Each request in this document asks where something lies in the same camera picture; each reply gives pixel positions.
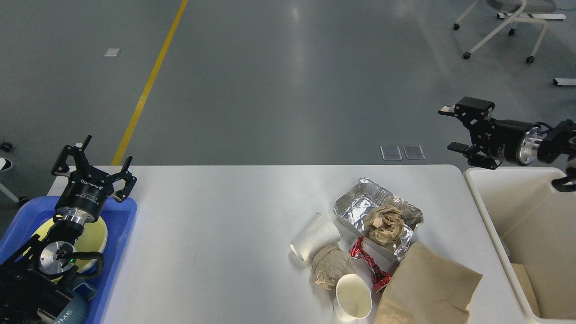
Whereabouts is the yellow plastic plate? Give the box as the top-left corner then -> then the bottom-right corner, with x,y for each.
27,215 -> 108,280

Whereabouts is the brown paper ball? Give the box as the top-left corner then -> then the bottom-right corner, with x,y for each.
364,204 -> 405,246

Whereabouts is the white paper cup upright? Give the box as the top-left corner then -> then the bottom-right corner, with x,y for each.
333,274 -> 372,322

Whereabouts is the floor outlet cover left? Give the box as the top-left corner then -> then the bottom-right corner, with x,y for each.
380,145 -> 403,161

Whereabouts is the floor outlet cover right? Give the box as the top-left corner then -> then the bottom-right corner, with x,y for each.
403,145 -> 426,160

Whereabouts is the red snack wrapper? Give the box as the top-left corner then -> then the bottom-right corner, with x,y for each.
349,236 -> 392,293

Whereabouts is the floor outlet cover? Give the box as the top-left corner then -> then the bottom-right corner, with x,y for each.
403,145 -> 426,160
380,145 -> 403,161

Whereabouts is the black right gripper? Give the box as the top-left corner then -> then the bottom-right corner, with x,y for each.
438,96 -> 543,170

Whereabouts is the beige plastic bin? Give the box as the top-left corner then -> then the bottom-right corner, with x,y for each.
463,167 -> 576,324

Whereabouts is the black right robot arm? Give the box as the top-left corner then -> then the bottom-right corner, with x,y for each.
438,96 -> 576,192

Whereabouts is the white paper cup lying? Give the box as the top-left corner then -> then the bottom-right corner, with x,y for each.
289,212 -> 340,262

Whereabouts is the white far base bar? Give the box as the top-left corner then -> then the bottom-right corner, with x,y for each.
496,13 -> 567,21

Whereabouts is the white floor marker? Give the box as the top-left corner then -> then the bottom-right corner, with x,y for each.
103,48 -> 121,58

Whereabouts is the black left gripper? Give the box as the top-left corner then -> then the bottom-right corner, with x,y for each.
51,135 -> 137,224

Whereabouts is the crumpled brown paper wrapper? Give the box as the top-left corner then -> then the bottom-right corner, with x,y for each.
311,245 -> 357,290

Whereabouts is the blue plastic tray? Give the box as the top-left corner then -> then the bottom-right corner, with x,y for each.
0,196 -> 137,324

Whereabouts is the aluminium foil tray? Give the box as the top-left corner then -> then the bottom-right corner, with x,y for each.
333,178 -> 424,262

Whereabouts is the white rolling chair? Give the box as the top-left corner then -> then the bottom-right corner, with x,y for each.
462,0 -> 557,64

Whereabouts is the blue-grey HOME mug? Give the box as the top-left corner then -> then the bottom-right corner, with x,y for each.
49,279 -> 97,324

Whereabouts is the brown paper bag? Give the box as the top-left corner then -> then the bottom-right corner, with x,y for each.
374,242 -> 483,324

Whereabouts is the white table leg bar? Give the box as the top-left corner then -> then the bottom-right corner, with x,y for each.
553,78 -> 576,87

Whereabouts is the white paper box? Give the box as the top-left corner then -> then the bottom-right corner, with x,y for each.
358,237 -> 400,274

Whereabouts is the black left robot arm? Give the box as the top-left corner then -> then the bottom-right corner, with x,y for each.
1,135 -> 137,324

